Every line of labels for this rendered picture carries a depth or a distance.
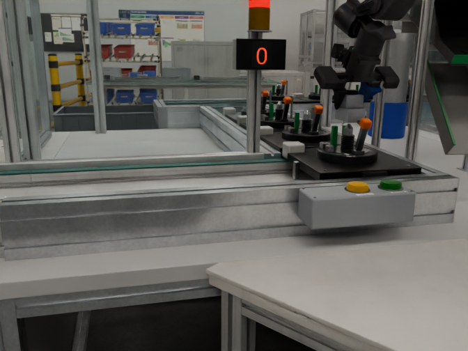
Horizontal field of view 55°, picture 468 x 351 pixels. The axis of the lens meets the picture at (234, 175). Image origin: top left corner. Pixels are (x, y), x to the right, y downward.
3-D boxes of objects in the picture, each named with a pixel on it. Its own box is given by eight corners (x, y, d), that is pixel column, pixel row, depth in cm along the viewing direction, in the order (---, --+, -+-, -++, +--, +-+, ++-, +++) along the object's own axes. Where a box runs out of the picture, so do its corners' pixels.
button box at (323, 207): (413, 221, 86) (417, 191, 85) (310, 230, 82) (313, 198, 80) (393, 209, 93) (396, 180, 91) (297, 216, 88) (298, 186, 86)
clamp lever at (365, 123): (363, 152, 101) (372, 122, 97) (356, 152, 101) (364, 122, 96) (356, 143, 104) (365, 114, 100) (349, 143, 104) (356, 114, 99)
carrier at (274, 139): (363, 152, 123) (367, 106, 120) (279, 155, 118) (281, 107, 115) (326, 136, 146) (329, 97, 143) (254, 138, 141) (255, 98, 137)
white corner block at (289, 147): (304, 160, 113) (305, 144, 112) (287, 161, 112) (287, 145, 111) (298, 156, 118) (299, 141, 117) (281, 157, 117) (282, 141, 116)
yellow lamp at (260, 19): (271, 29, 105) (272, 7, 103) (251, 29, 104) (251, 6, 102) (265, 30, 109) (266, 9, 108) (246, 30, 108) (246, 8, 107)
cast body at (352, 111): (365, 122, 102) (367, 90, 101) (347, 122, 101) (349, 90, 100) (347, 117, 110) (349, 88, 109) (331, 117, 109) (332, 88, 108)
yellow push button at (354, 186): (371, 196, 84) (372, 186, 84) (352, 198, 83) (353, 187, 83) (361, 190, 88) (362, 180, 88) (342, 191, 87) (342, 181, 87)
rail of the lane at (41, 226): (453, 222, 97) (460, 173, 94) (5, 261, 77) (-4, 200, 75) (437, 214, 102) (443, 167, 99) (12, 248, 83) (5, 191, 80)
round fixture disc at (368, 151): (388, 163, 102) (389, 154, 102) (331, 166, 99) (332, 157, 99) (359, 150, 116) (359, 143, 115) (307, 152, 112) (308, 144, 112)
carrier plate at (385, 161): (420, 176, 99) (422, 166, 99) (319, 182, 94) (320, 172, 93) (365, 152, 122) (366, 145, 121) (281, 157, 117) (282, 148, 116)
